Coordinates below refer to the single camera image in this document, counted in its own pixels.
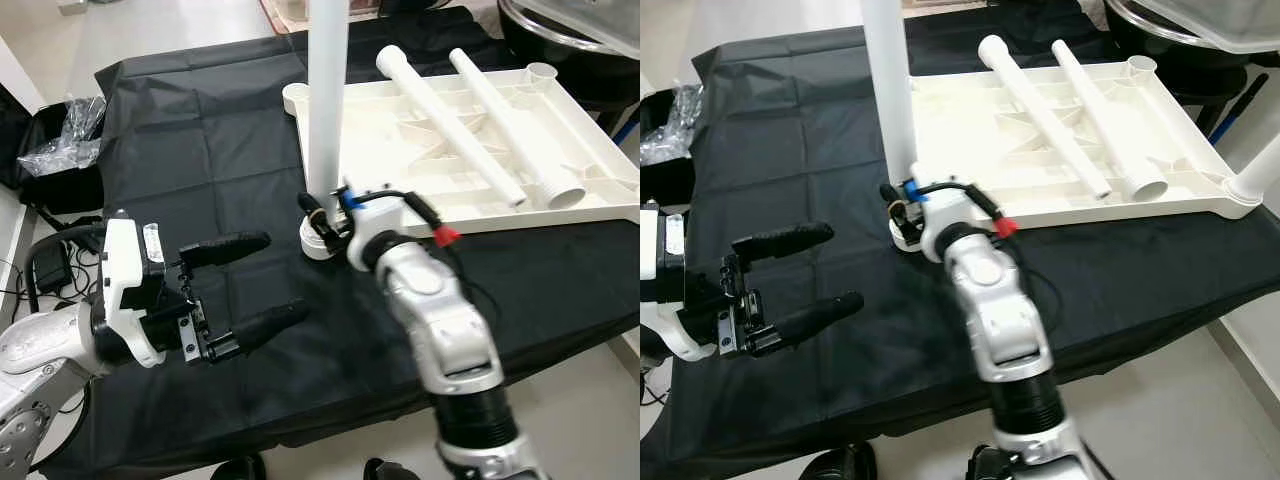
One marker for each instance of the black robot left foot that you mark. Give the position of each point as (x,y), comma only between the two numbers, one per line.
(840,463)
(240,468)

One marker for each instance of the crumpled clear plastic wrap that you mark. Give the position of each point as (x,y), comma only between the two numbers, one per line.
(60,150)
(670,130)

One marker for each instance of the black robot right foot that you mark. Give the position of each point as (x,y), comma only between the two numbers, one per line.
(390,470)
(988,465)

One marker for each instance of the black power adapter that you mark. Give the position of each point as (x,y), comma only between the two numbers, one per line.
(52,268)

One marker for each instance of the black tablecloth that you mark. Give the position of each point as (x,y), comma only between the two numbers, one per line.
(200,150)
(800,150)

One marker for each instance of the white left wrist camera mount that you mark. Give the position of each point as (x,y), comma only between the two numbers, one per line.
(650,280)
(125,270)

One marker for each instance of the clear plastic storage box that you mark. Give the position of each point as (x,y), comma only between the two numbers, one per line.
(1220,25)
(600,20)

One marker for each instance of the black robot foot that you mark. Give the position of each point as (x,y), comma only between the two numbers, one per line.
(390,470)
(988,465)
(240,468)
(840,463)

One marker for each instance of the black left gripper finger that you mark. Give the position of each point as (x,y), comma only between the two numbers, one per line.
(785,240)
(265,328)
(810,322)
(225,248)

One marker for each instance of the black bag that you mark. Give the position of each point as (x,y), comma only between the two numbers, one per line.
(70,195)
(665,185)

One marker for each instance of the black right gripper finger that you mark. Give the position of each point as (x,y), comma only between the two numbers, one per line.
(896,204)
(318,218)

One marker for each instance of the white plastic table top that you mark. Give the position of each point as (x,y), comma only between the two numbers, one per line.
(400,150)
(1000,150)

